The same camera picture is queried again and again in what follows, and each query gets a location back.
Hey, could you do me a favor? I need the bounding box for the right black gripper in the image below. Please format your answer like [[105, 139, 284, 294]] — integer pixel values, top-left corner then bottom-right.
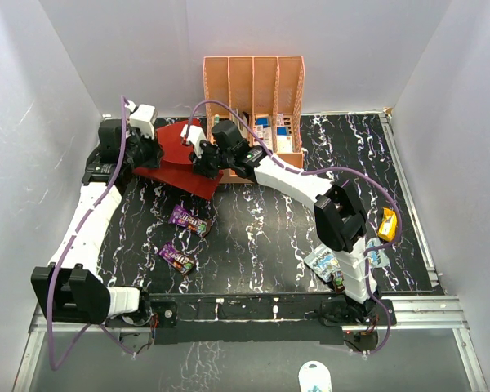
[[190, 139, 234, 180]]

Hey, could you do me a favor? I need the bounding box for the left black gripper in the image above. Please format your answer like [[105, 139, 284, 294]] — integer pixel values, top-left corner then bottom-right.
[[124, 127, 166, 171]]

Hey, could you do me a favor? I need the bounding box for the red paper bag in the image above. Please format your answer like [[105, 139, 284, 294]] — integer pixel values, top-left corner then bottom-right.
[[133, 120, 223, 200]]

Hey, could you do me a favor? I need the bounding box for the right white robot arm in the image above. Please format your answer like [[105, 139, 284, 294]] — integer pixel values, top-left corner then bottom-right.
[[180, 120, 377, 324]]

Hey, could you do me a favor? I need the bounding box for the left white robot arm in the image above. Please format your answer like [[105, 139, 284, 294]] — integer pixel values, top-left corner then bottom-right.
[[31, 118, 163, 326]]

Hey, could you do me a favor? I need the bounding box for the grey stapler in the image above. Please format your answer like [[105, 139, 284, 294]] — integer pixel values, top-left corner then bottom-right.
[[234, 109, 249, 138]]

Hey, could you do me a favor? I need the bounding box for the purple candy pack upper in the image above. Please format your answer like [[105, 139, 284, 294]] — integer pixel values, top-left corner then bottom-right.
[[168, 205, 212, 238]]

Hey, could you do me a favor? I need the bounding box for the purple candy pack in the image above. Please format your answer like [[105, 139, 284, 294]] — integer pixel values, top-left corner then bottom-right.
[[168, 205, 212, 238], [158, 242, 196, 275]]

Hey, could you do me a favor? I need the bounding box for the red white paper box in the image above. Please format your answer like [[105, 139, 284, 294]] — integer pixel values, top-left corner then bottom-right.
[[254, 114, 273, 150]]

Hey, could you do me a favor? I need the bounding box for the white card box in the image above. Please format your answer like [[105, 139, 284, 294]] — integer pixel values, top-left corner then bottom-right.
[[276, 127, 294, 154]]

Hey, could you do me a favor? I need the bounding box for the peach desk organizer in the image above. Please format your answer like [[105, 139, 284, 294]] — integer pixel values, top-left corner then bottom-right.
[[203, 56, 305, 168]]

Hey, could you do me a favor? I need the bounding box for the purple candy pack lower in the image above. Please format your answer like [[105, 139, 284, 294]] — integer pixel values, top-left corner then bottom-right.
[[158, 242, 196, 275]]

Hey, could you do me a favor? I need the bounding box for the light blue snack pouch left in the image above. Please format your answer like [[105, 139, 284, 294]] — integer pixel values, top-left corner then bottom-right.
[[304, 243, 340, 283]]

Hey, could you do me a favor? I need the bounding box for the light blue snack pouch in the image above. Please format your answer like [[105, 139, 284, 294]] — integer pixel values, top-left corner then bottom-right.
[[366, 238, 390, 269], [304, 243, 340, 283]]

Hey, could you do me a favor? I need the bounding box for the brown candy pack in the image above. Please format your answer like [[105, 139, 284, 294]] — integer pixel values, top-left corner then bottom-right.
[[332, 271, 345, 293]]

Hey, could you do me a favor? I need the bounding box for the yellow snack pack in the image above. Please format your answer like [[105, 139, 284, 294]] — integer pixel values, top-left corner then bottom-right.
[[377, 207, 398, 242]]

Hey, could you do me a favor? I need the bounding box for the light blue snack pouch right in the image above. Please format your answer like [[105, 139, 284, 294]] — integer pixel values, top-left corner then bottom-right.
[[366, 238, 390, 269]]

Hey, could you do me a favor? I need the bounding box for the white oval object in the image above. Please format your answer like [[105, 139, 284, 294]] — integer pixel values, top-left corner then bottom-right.
[[298, 360, 332, 392]]

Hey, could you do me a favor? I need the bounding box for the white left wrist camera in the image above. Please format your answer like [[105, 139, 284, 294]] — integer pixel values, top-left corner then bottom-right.
[[129, 104, 158, 140]]

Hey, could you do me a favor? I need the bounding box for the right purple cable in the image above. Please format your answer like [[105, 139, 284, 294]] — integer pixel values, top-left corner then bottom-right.
[[187, 100, 402, 355]]

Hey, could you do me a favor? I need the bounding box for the purple cable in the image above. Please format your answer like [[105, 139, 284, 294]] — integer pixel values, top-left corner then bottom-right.
[[47, 95, 140, 371], [187, 100, 402, 355]]

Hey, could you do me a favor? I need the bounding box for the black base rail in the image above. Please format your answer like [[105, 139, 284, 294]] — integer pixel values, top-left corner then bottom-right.
[[107, 292, 397, 345]]

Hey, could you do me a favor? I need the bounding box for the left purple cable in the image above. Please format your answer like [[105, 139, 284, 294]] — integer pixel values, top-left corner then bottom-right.
[[47, 95, 140, 371]]

